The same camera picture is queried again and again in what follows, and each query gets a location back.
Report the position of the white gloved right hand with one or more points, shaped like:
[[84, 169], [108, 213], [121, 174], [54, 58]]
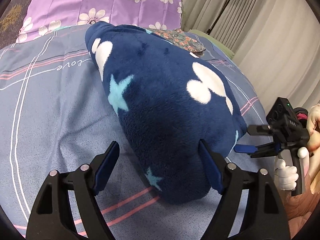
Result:
[[286, 176]]

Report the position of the floral folded clothes stack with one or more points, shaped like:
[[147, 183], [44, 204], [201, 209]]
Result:
[[179, 38]]

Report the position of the navy fleece star garment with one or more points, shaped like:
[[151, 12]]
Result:
[[167, 100]]

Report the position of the blue plaid love bedsheet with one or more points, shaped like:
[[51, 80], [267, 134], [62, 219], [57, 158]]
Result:
[[55, 115]]

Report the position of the black camera box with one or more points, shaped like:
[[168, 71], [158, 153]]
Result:
[[282, 117]]

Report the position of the purple floral pillow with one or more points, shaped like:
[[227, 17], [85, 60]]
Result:
[[46, 16]]

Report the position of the dark tree print pillow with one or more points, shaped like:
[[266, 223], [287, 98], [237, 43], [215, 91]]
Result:
[[12, 21]]

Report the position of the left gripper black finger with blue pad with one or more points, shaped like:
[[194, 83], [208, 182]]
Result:
[[66, 206], [261, 151], [264, 215], [260, 130]]

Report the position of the grey pleated curtain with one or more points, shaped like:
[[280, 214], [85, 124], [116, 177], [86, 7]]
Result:
[[275, 44]]

